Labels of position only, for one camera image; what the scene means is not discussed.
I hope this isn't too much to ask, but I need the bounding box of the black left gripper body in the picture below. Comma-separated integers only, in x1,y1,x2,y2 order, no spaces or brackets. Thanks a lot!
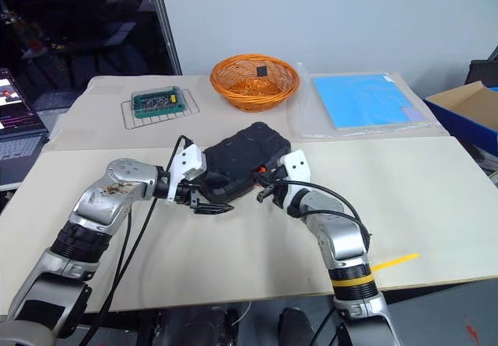
174,179,209,208

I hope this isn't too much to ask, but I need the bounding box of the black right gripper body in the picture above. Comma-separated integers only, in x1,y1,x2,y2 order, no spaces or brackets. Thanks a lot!
267,165,292,210

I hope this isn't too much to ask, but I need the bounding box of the black rugged device case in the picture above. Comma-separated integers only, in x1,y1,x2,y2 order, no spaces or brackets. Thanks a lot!
202,121,293,203

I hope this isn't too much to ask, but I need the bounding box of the blue sheet in plastic bag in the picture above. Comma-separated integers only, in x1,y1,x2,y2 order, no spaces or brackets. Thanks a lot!
287,61,447,141

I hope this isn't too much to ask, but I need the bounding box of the orange woven basket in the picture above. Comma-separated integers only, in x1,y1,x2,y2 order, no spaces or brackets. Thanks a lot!
209,53,300,113

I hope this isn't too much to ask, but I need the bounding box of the green box with clear lid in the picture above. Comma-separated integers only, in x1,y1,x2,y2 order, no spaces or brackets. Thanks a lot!
131,85,184,120

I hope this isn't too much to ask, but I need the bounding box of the blue paper pad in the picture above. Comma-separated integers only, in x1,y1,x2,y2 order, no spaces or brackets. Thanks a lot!
313,75,429,129

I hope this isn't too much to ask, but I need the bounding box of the dark rounded shape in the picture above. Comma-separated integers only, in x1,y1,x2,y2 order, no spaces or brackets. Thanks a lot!
279,307,314,346

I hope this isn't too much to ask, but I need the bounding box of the yellow strip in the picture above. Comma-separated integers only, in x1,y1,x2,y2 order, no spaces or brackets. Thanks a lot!
371,252,420,273

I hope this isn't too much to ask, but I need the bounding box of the open laptop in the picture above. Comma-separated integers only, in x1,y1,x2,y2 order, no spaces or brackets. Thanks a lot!
0,68,50,164

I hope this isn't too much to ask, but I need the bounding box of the blue cardboard box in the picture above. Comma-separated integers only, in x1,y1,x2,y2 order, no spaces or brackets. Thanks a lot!
423,81,498,156

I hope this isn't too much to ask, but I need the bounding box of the black chair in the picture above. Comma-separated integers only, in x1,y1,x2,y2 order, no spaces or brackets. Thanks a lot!
465,60,498,89

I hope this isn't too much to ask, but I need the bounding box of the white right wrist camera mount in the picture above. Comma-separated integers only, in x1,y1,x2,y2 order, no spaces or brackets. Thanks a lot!
279,149,312,187

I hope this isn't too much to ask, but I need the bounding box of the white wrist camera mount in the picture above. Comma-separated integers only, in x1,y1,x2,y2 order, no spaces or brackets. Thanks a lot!
167,143,208,204
279,149,312,187

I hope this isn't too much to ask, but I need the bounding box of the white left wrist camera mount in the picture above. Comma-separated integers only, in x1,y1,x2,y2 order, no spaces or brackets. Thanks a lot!
167,143,208,204

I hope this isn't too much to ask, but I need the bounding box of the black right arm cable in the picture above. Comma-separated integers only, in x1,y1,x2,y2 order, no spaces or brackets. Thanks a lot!
268,180,373,253

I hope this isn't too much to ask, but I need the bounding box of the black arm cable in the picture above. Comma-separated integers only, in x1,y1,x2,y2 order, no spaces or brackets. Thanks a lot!
83,135,195,346
268,180,373,253

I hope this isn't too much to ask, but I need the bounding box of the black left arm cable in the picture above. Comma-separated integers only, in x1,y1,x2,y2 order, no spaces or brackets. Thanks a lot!
83,135,195,346

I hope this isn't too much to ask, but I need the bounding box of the metal wire rack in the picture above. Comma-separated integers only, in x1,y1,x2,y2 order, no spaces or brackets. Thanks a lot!
120,89,200,130

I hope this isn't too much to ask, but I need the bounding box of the thin black cable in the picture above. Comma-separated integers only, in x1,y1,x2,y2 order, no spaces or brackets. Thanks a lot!
112,205,134,304

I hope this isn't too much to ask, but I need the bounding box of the grey metal window frame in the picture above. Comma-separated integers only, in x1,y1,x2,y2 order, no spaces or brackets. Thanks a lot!
146,0,184,77

